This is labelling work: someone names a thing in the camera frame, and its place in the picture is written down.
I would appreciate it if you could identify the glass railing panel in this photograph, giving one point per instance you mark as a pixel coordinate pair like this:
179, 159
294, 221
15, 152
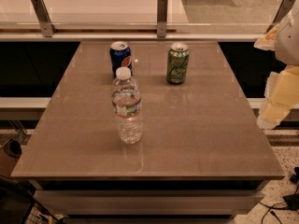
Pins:
199, 16

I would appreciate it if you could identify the clear plastic water bottle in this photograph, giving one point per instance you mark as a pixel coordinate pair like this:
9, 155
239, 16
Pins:
127, 104

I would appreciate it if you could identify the right metal railing bracket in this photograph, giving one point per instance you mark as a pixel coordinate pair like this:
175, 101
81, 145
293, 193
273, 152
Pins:
284, 7

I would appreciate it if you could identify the left metal railing bracket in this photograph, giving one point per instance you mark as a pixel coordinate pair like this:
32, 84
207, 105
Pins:
46, 26

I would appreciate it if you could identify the blue Pepsi soda can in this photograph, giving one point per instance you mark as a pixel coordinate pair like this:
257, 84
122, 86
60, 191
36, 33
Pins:
120, 55

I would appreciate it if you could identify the brown bin at left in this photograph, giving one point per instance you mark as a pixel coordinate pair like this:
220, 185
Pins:
10, 152

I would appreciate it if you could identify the black wire basket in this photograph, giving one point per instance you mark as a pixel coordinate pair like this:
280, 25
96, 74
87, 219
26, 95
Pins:
17, 202

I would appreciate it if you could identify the green soda can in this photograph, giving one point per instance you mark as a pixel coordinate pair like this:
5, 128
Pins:
177, 63

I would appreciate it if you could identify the metal railing bracket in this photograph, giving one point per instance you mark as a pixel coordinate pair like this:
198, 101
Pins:
284, 7
46, 26
162, 8

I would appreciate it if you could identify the middle metal railing bracket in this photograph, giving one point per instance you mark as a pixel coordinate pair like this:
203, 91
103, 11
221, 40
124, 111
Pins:
162, 8

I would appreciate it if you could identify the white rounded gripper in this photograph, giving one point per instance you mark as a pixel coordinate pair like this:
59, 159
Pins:
288, 42

